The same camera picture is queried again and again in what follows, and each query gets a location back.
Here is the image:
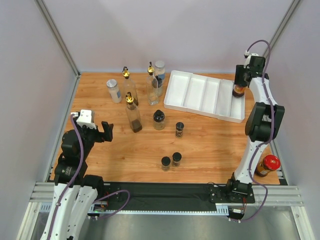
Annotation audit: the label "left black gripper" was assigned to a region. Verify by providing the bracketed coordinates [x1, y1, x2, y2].
[72, 118, 113, 160]

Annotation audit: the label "red lid sauce jar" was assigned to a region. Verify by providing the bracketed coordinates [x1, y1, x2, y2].
[232, 84, 246, 98]
[255, 154, 281, 177]

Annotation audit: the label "oil bottle dark sauce front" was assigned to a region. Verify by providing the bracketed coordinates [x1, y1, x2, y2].
[125, 92, 143, 133]

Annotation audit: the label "oil bottle dark sauce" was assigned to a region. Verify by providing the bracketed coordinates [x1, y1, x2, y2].
[125, 92, 143, 133]
[122, 66, 139, 106]

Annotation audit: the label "silver lid jar white beads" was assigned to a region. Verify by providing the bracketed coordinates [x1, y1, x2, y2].
[106, 79, 122, 104]

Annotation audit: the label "oil bottle dark sauce back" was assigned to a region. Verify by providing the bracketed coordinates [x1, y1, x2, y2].
[122, 66, 139, 106]

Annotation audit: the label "clear oil bottle gold spout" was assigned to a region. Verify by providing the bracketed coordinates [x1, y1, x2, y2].
[146, 61, 159, 106]

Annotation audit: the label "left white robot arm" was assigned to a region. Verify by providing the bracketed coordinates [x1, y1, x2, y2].
[41, 120, 114, 240]

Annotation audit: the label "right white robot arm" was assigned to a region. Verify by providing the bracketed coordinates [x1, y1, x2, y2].
[225, 53, 285, 203]

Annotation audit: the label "white compartment tray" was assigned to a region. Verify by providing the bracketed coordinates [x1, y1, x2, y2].
[163, 70, 246, 123]

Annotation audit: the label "black lid glass spice jar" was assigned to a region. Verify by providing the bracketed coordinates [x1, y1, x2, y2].
[153, 109, 165, 131]

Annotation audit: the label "small black lid jar left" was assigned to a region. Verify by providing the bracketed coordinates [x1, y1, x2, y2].
[161, 156, 171, 171]

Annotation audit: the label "small black lid jar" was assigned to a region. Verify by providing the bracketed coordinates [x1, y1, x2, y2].
[172, 152, 182, 167]
[161, 156, 171, 171]

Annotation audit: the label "black lid jar behind bottle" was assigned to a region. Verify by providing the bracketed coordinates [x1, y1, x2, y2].
[155, 75, 163, 97]

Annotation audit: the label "black label spice shaker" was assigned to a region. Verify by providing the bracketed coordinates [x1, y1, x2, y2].
[175, 122, 185, 138]

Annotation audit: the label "small black lid jar right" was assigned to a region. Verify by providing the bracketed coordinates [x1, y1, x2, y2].
[172, 152, 182, 167]

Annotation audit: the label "black base mat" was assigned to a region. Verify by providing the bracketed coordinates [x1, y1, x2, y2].
[105, 182, 232, 212]

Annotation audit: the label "silver lid jar blue label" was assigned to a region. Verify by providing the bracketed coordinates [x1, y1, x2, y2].
[155, 60, 166, 85]

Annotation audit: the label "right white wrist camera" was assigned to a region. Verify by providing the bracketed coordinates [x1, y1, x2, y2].
[243, 50, 259, 69]

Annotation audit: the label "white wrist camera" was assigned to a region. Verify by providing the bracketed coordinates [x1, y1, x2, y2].
[70, 109, 97, 130]
[243, 50, 259, 69]

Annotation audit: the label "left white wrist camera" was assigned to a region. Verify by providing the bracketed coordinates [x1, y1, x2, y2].
[70, 109, 97, 130]

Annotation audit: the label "right aluminium corner post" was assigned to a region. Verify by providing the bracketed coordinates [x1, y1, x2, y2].
[269, 0, 303, 50]

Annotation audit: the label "aluminium corner post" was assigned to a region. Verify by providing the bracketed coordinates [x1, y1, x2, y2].
[269, 0, 303, 50]
[34, 0, 81, 78]

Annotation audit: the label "aluminium front rail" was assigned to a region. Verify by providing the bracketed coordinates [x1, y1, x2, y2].
[29, 182, 304, 207]

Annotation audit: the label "left aluminium corner post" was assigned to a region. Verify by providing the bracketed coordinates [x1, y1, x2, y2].
[34, 0, 81, 78]

